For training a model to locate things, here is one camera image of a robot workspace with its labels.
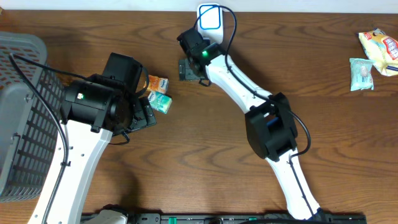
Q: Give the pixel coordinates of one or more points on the orange tissue pack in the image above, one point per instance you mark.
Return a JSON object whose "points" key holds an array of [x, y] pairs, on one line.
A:
{"points": [[157, 84]]}

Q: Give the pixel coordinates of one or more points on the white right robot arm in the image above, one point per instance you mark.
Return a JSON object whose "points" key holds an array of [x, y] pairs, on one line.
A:
{"points": [[270, 122]]}

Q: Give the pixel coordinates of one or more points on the white barcode scanner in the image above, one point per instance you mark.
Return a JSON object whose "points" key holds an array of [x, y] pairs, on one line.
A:
{"points": [[210, 23]]}

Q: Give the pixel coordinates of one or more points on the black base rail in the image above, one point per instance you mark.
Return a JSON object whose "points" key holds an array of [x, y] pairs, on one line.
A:
{"points": [[111, 216]]}

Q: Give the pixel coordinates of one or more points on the teal tissue pack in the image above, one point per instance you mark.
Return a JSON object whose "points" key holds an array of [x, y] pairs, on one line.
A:
{"points": [[159, 101]]}

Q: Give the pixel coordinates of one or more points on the grey plastic shopping basket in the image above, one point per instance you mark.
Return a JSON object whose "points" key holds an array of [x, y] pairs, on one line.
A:
{"points": [[28, 133]]}

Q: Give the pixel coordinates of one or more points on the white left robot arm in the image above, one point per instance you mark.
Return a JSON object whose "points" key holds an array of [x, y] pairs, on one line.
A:
{"points": [[93, 110]]}

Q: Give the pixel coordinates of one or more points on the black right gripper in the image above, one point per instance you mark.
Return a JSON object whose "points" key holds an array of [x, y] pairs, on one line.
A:
{"points": [[183, 71]]}

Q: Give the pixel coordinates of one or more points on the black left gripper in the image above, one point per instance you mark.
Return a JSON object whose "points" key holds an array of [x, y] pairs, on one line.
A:
{"points": [[145, 114]]}

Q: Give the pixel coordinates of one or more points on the teal snack pack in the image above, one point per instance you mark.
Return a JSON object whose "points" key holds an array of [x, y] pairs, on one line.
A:
{"points": [[361, 78]]}

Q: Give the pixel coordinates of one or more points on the large yellow snack bag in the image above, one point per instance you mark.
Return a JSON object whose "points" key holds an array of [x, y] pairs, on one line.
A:
{"points": [[382, 49]]}

